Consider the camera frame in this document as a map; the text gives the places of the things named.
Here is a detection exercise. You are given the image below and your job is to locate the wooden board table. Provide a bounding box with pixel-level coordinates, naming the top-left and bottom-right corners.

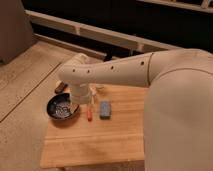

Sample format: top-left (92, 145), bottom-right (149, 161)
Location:
top-left (40, 85), bottom-right (147, 168)

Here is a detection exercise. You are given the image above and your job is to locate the blue sponge block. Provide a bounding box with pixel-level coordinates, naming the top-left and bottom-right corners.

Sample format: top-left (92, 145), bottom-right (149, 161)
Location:
top-left (100, 101), bottom-right (111, 119)

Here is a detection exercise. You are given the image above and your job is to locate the dark ceramic bowl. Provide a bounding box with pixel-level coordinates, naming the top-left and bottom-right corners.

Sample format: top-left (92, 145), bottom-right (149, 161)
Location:
top-left (46, 93), bottom-right (79, 121)

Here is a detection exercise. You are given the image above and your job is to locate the white shelf rail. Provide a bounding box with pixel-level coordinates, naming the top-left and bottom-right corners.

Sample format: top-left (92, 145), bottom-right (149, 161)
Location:
top-left (25, 9), bottom-right (213, 73)

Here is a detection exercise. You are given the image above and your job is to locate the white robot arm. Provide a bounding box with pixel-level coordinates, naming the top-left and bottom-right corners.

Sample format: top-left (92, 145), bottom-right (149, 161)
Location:
top-left (59, 49), bottom-right (213, 171)

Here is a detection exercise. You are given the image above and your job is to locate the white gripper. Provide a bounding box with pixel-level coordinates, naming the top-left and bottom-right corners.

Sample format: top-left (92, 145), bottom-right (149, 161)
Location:
top-left (70, 84), bottom-right (92, 105)

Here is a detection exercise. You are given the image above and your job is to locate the dark remote control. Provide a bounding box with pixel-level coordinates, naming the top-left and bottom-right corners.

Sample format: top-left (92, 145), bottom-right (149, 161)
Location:
top-left (54, 82), bottom-right (68, 94)

